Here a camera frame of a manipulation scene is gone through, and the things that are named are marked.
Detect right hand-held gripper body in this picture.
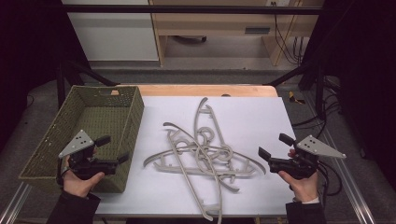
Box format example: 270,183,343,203
268,134,347,181

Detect olive green woven basket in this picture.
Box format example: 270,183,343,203
18,84,145,194

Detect person's right hand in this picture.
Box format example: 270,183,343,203
277,148,319,203

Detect right hand-held gripper black cable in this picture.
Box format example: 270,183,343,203
317,160,344,206

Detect white cabinet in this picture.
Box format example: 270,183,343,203
61,0,160,63

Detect grey desk label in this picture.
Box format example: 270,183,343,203
244,27,271,35

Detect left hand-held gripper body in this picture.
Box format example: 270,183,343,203
58,129,120,181

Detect hanging black cables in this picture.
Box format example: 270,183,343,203
270,1,308,66

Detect black horizontal frame bar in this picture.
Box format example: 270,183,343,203
62,4,323,16

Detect yellow and black tool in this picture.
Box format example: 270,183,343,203
288,91,306,105

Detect person's left hand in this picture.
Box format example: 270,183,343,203
62,155,106,199

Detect left hand-held gripper black cable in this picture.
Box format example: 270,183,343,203
55,158,65,188

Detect white table mat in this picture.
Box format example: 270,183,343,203
94,95,300,217

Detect black curtain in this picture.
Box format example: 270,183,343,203
0,0,92,152
298,0,396,191

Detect aluminium floor rail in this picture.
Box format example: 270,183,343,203
0,181,33,224
304,92,376,224

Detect light wooden desk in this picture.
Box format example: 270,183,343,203
148,0,325,67

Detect hand-held gripper black cable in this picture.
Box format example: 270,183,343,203
317,160,344,206
55,158,65,188

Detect black floor cables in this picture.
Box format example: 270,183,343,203
291,76,343,140

